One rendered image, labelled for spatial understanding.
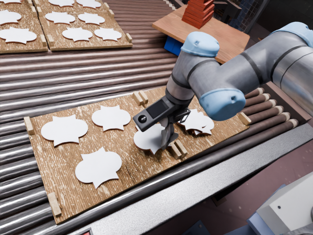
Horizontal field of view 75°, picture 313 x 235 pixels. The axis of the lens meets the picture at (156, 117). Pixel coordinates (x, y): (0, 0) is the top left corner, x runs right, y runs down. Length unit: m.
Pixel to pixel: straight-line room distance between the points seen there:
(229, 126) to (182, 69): 0.53
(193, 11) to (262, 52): 0.96
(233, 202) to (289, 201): 1.15
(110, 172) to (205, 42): 0.44
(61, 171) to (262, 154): 0.78
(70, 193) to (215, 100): 0.45
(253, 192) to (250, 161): 1.21
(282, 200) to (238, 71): 0.53
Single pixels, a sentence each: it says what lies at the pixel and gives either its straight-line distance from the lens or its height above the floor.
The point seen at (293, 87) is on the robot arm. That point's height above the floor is 1.39.
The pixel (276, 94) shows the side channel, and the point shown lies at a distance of 1.35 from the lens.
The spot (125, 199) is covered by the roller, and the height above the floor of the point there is 0.92.
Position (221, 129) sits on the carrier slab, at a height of 0.94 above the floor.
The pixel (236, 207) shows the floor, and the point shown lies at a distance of 1.96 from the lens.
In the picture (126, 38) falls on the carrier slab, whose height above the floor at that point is 0.94.
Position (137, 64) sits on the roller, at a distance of 1.08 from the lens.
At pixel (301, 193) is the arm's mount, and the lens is 0.84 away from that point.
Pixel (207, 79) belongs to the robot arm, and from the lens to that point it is 0.41.
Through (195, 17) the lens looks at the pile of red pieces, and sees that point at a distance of 1.34.
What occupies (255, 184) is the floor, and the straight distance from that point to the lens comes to 2.18.
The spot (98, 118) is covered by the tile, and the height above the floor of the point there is 0.95.
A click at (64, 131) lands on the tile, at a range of 0.72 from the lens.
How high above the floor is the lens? 1.53
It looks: 47 degrees down
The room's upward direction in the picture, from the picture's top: 22 degrees clockwise
